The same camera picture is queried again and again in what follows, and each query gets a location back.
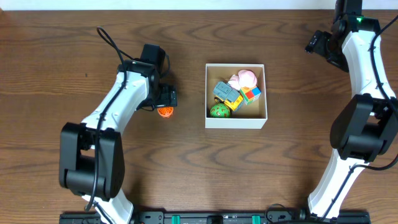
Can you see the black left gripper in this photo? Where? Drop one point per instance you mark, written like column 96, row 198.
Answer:
column 168, row 99

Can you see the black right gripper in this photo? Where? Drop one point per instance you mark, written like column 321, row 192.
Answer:
column 318, row 43

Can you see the orange spiral disc toy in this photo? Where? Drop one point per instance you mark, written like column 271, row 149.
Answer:
column 165, row 112

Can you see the green patterned egg ball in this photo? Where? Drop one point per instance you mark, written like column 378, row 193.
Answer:
column 220, row 110

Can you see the yellow grey toy truck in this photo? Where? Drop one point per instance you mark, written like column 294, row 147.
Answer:
column 224, row 93

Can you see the pink duck toy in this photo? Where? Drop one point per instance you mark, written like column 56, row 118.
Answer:
column 244, row 79

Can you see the colourful puzzle cube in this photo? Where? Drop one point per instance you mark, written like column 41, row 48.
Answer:
column 250, row 95

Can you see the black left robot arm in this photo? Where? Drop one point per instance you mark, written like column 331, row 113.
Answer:
column 91, row 152

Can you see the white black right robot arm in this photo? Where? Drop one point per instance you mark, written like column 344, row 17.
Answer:
column 367, row 125

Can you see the white cardboard box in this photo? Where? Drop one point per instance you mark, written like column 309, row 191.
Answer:
column 252, row 116

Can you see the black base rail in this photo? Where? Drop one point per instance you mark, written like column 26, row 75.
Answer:
column 216, row 218

